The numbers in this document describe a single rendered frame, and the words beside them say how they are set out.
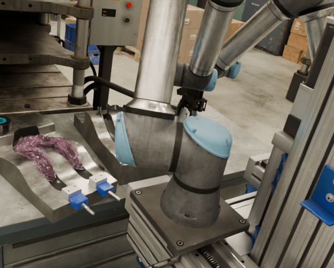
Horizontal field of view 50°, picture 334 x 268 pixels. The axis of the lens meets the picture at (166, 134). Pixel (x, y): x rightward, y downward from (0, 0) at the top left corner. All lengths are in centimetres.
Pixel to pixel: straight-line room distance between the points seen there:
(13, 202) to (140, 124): 63
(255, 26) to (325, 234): 65
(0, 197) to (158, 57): 75
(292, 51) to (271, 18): 698
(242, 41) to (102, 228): 85
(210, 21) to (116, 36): 119
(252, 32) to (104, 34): 106
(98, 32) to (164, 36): 126
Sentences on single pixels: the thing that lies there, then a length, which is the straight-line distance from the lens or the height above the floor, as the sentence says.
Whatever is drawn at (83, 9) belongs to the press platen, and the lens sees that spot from 182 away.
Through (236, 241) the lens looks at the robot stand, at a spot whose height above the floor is 95.
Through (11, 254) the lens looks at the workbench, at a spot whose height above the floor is 61.
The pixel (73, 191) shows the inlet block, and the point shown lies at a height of 88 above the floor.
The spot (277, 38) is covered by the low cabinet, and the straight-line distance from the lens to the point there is 823.
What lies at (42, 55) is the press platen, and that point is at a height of 103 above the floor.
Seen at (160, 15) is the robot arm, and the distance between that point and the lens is 81.
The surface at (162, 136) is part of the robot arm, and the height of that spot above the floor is 124.
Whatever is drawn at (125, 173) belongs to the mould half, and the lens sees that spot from 134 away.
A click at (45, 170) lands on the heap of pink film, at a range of 127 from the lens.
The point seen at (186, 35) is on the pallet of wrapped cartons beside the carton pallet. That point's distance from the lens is 536.
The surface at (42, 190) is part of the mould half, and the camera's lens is 123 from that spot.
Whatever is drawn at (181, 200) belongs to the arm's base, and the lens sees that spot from 85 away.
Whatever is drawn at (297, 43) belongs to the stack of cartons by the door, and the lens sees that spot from 811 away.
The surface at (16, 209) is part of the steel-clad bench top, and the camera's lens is 124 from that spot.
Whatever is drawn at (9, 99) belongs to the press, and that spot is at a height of 78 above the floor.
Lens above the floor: 160
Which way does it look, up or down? 27 degrees down
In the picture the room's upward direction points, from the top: 11 degrees clockwise
